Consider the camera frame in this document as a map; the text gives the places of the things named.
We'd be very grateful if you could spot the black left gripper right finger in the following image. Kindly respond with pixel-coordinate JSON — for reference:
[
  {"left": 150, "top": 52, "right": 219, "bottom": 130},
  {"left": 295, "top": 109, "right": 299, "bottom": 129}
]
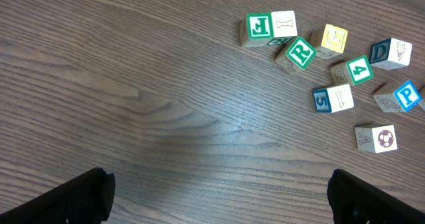
[{"left": 327, "top": 169, "right": 424, "bottom": 224}]

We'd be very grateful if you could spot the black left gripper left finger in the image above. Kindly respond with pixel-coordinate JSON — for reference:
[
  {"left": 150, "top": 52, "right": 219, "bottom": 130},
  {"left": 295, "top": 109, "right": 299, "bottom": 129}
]
[{"left": 1, "top": 168, "right": 116, "bottom": 224}]

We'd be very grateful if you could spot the soccer ball block white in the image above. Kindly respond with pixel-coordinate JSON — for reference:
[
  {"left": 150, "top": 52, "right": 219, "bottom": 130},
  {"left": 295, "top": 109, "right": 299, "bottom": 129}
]
[{"left": 354, "top": 124, "right": 398, "bottom": 154}]

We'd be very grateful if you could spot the white plain block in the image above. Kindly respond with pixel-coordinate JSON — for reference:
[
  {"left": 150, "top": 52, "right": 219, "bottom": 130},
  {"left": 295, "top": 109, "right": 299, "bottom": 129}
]
[{"left": 312, "top": 84, "right": 355, "bottom": 113}]

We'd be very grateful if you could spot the blue P block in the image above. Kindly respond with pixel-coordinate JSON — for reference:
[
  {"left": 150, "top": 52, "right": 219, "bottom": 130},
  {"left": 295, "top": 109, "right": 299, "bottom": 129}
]
[{"left": 373, "top": 80, "right": 422, "bottom": 112}]

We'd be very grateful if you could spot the green 4 block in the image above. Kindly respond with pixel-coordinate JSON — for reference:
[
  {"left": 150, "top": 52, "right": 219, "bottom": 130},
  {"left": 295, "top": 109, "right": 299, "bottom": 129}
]
[{"left": 330, "top": 55, "right": 374, "bottom": 86}]

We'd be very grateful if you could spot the white block with drawing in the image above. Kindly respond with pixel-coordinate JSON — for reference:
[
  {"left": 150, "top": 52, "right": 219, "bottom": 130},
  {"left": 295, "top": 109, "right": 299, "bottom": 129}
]
[{"left": 369, "top": 38, "right": 413, "bottom": 70}]

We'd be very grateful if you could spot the green R block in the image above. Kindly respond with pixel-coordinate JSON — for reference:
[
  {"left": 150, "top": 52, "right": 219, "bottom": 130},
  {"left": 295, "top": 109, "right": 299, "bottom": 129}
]
[{"left": 275, "top": 37, "right": 317, "bottom": 74}]

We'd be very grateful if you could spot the yellow top block left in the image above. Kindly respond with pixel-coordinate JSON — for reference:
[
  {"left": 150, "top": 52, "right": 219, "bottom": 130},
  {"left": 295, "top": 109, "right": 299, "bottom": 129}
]
[{"left": 309, "top": 24, "right": 348, "bottom": 59}]

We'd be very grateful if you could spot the beige top block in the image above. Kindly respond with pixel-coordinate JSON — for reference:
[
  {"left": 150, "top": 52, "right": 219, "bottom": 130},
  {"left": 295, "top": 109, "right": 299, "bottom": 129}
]
[{"left": 268, "top": 11, "right": 298, "bottom": 45}]

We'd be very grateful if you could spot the green C block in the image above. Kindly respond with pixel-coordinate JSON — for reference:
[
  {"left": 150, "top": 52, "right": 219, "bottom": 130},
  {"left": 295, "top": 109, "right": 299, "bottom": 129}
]
[{"left": 240, "top": 13, "right": 274, "bottom": 48}]

